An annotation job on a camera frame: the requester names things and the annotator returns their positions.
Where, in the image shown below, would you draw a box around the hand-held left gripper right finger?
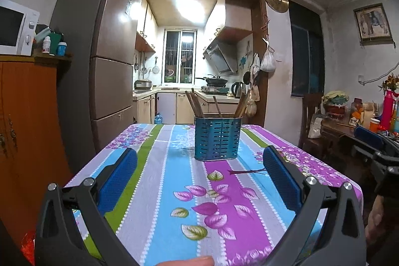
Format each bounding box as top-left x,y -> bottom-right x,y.
263,146 -> 367,266

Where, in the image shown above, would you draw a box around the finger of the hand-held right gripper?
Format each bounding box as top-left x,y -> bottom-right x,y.
352,144 -> 390,173
354,125 -> 399,150

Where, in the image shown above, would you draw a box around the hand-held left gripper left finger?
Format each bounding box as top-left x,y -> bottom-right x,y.
34,148 -> 139,266

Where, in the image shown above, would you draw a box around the blue perforated utensil holder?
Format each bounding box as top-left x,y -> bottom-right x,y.
194,116 -> 242,162

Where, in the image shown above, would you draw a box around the bunch of wooden chopsticks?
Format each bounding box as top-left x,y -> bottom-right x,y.
185,88 -> 250,119

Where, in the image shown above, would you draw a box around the person's right hand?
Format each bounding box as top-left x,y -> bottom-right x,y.
364,194 -> 394,254

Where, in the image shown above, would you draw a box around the person's left hand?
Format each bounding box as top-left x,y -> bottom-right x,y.
160,255 -> 215,266

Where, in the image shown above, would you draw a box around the glass jar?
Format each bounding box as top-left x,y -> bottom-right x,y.
352,98 -> 365,118

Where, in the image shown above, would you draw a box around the red thermos flask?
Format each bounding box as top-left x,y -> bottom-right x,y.
383,89 -> 399,132

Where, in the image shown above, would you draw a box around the dark wooden side table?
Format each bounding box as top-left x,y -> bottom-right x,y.
320,119 -> 399,192

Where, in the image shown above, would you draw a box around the white bag on chair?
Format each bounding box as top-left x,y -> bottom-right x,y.
307,116 -> 325,139

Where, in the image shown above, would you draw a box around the floral striped tablecloth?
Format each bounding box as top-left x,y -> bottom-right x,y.
62,123 -> 364,266

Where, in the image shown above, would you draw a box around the yellow flower bouquet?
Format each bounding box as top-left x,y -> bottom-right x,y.
378,73 -> 399,92

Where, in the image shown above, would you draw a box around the dark wooden chair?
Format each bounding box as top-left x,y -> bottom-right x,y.
299,93 -> 327,158

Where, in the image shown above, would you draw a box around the beige hanging bags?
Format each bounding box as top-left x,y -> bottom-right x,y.
245,84 -> 260,117

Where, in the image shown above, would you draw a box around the beige lower kitchen cabinets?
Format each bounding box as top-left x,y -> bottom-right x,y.
133,90 -> 247,125

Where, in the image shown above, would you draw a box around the beige kitchen cabinets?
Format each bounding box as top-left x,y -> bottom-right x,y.
135,0 -> 157,53
133,90 -> 247,125

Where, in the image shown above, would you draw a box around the steel electric kettle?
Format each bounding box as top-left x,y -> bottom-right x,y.
231,82 -> 245,98

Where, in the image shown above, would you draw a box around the dark window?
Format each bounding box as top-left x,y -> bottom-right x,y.
289,0 -> 325,97

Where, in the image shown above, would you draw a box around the orange wooden cabinet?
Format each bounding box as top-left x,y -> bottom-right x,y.
0,55 -> 74,242

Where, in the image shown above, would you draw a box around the gas stove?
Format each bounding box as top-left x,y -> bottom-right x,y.
201,85 -> 229,94

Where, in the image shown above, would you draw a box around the red plastic bag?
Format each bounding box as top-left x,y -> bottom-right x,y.
20,230 -> 37,265

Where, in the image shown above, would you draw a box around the white hanging plastic bag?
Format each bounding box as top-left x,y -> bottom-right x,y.
260,41 -> 277,73

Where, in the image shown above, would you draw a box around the black wok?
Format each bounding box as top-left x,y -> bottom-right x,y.
195,74 -> 230,86

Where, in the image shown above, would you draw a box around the tall grey refrigerator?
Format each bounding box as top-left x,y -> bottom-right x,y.
50,0 -> 141,173

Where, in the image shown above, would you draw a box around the kitchen window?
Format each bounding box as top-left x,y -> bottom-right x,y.
163,29 -> 198,85

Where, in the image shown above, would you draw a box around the steel range hood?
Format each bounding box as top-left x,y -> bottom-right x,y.
203,42 -> 238,75

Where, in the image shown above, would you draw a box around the green box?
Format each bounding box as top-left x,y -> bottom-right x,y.
49,33 -> 64,55

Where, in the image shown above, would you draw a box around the beige upper kitchen cabinets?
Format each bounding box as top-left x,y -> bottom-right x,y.
135,0 -> 157,53

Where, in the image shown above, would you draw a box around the wooden cabinet above hood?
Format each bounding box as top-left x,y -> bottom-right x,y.
204,0 -> 254,43

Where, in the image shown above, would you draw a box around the white microwave oven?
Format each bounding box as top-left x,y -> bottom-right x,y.
0,0 -> 41,56

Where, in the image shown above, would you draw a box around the ceiling light panel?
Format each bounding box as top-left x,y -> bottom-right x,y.
174,0 -> 216,25

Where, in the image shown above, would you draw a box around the white wall cable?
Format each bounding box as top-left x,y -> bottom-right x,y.
358,62 -> 399,86

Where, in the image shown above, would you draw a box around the framed wall picture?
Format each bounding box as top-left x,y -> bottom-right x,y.
353,3 -> 393,43

